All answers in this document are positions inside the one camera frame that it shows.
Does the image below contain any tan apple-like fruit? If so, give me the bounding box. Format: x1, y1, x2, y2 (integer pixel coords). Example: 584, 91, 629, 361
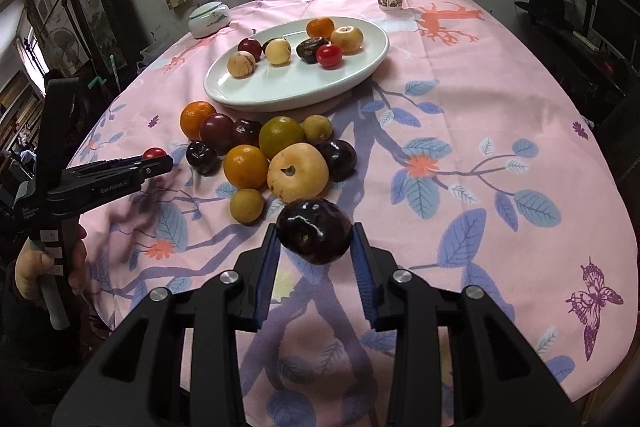
330, 25, 364, 55

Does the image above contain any dark brown wrinkled fruit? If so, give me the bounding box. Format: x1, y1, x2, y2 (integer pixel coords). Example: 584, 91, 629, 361
296, 37, 329, 64

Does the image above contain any dark plum behind apple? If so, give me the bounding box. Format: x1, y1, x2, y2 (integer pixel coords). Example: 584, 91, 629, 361
317, 140, 357, 182

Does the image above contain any person's left hand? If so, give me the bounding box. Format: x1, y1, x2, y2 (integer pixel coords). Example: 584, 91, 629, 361
14, 225, 88, 300

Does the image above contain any small tan round fruit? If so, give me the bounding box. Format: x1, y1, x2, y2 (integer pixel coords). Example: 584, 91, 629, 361
230, 188, 265, 225

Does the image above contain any celadon lidded jar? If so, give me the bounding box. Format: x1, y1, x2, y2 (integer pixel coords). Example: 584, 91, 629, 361
188, 1, 231, 39

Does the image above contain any framed picture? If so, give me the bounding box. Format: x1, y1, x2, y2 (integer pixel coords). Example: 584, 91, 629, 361
70, 0, 146, 75

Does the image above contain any small dark plum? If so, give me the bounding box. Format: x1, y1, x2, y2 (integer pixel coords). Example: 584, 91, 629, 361
232, 119, 262, 147

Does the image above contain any small yellow-green fruit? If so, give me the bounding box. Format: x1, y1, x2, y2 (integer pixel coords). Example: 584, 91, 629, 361
302, 115, 333, 145

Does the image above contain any computer monitor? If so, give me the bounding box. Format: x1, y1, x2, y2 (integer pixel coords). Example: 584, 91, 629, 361
590, 0, 639, 64

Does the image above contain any tan speckled round fruit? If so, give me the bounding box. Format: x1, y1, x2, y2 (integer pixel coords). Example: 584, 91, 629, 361
227, 51, 256, 79

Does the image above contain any large dark glossy plum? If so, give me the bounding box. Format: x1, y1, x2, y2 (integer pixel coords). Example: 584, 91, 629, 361
277, 198, 352, 265

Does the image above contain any small red cherry tomato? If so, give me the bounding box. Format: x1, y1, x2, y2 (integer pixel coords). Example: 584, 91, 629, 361
316, 43, 343, 69

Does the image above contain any dark red plum on plate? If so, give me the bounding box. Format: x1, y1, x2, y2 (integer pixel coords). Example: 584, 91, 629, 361
236, 38, 262, 62

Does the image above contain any pink printed tablecloth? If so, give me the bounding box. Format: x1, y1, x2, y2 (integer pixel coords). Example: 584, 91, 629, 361
74, 0, 638, 399

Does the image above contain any pale yellow round fruit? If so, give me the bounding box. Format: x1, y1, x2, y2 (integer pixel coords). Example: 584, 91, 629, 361
265, 37, 292, 66

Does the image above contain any yellow-green citrus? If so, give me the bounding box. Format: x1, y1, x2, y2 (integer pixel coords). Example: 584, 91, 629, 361
258, 116, 305, 159

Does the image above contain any dark purple plum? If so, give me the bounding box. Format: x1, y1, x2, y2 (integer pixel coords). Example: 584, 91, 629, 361
186, 141, 219, 176

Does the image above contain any white oval plate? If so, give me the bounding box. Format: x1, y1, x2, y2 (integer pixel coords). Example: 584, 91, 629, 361
204, 16, 390, 113

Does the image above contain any small dark fruit on plate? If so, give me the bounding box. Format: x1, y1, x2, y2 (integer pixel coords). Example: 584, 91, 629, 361
262, 37, 280, 54

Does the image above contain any black hat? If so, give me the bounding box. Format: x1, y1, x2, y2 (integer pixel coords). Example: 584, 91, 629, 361
514, 0, 566, 23

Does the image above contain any large pale yellow apple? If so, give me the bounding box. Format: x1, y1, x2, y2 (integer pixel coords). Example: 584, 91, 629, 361
267, 143, 329, 202

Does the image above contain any orange-yellow persimmon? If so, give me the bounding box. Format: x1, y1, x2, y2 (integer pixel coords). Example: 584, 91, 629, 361
222, 145, 269, 188

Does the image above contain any orange tangerine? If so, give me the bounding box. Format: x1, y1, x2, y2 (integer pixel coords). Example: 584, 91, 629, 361
306, 16, 335, 40
179, 101, 216, 141

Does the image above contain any standing fan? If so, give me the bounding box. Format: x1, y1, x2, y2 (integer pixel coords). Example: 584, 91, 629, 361
50, 27, 82, 74

